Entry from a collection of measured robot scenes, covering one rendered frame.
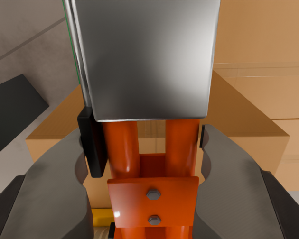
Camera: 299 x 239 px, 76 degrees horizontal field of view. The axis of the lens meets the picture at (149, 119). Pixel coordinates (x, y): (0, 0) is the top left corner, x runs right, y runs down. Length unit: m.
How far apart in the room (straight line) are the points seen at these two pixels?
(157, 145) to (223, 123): 0.12
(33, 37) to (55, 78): 0.25
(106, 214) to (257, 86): 0.62
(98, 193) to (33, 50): 1.11
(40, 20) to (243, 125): 1.18
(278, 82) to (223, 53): 0.23
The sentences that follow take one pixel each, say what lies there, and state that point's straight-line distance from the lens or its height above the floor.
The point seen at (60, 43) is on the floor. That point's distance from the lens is 1.29.
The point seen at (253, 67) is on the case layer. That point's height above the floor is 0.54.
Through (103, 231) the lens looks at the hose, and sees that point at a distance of 0.34.
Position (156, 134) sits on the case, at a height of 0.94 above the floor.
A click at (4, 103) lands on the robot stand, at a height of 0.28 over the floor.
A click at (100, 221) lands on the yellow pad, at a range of 0.40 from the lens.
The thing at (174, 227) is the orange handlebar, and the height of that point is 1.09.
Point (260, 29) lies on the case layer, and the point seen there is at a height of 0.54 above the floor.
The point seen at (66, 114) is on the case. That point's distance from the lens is 0.39.
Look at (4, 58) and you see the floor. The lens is 1.48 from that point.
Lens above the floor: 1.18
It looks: 61 degrees down
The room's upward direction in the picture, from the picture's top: 180 degrees clockwise
